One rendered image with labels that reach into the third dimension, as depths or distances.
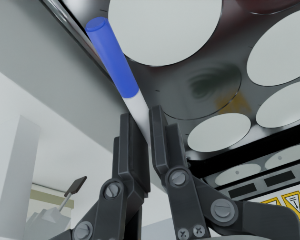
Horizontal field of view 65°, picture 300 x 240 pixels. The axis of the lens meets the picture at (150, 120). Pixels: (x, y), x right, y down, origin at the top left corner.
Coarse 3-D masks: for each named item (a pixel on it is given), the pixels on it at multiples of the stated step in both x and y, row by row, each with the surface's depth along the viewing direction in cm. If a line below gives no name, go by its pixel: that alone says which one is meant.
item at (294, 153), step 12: (264, 156) 41; (276, 156) 40; (288, 156) 40; (240, 168) 42; (252, 168) 41; (264, 168) 40; (276, 168) 40; (204, 180) 44; (216, 180) 43; (228, 180) 42; (240, 180) 42
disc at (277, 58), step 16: (288, 16) 22; (272, 32) 24; (288, 32) 24; (256, 48) 25; (272, 48) 25; (288, 48) 26; (256, 64) 27; (272, 64) 27; (288, 64) 27; (256, 80) 29; (272, 80) 29; (288, 80) 30
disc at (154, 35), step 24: (120, 0) 19; (144, 0) 19; (168, 0) 19; (192, 0) 20; (216, 0) 20; (120, 24) 20; (144, 24) 21; (168, 24) 21; (192, 24) 21; (216, 24) 22; (144, 48) 23; (168, 48) 23; (192, 48) 23
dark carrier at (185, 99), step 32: (64, 0) 18; (96, 0) 18; (224, 0) 20; (256, 0) 21; (288, 0) 21; (224, 32) 23; (256, 32) 23; (192, 64) 25; (224, 64) 26; (160, 96) 28; (192, 96) 29; (224, 96) 30; (256, 96) 31; (192, 128) 34; (256, 128) 37; (288, 128) 39
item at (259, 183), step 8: (288, 168) 39; (296, 168) 39; (264, 176) 40; (272, 176) 40; (280, 176) 39; (288, 176) 39; (296, 176) 38; (240, 184) 41; (248, 184) 41; (256, 184) 40; (264, 184) 40; (272, 184) 39; (280, 184) 39; (288, 184) 38; (224, 192) 42; (232, 192) 41; (240, 192) 41; (248, 192) 40; (256, 192) 40
